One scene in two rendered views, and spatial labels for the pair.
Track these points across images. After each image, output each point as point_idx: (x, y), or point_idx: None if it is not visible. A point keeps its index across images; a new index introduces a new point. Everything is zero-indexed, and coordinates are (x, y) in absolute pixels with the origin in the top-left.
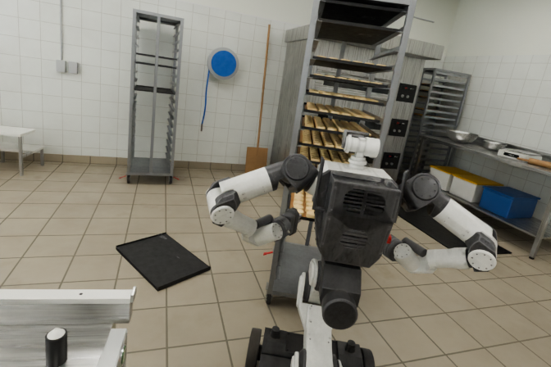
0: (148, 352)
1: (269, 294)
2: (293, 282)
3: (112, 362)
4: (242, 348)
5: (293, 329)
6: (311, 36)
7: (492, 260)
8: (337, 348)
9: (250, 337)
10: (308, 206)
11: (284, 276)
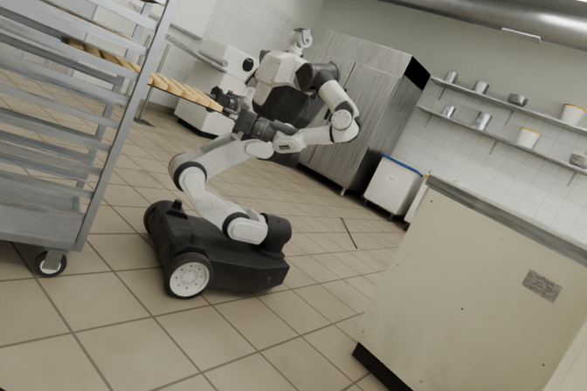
0: (220, 389)
1: (65, 257)
2: (48, 220)
3: None
4: (156, 302)
5: (99, 259)
6: None
7: None
8: (176, 214)
9: (204, 259)
10: (197, 95)
11: (33, 223)
